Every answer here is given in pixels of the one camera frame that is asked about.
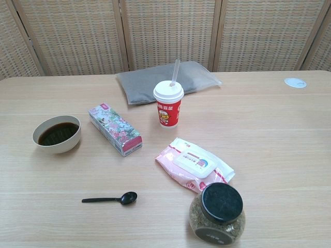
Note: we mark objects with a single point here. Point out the floral print carton box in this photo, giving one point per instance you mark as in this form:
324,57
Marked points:
115,128

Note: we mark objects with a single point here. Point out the translucent plastic straw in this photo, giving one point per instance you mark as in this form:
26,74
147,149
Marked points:
175,71

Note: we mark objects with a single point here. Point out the pink wet wipes pack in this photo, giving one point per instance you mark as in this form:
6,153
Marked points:
194,165

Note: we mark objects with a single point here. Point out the woven folding screen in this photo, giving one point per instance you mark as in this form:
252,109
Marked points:
165,33

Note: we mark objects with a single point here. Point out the glass jar with black lid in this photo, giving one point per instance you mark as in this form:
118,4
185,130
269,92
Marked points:
219,214

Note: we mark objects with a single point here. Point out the beige bowl with dark liquid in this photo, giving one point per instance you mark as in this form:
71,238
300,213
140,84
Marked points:
57,135

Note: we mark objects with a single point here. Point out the black plastic spoon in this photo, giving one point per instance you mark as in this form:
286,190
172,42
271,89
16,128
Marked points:
126,198

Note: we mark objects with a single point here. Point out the grey filled plastic bag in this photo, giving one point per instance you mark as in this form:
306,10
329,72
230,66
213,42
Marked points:
144,82

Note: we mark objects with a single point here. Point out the red paper cup white lid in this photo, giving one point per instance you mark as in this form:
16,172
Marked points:
168,108

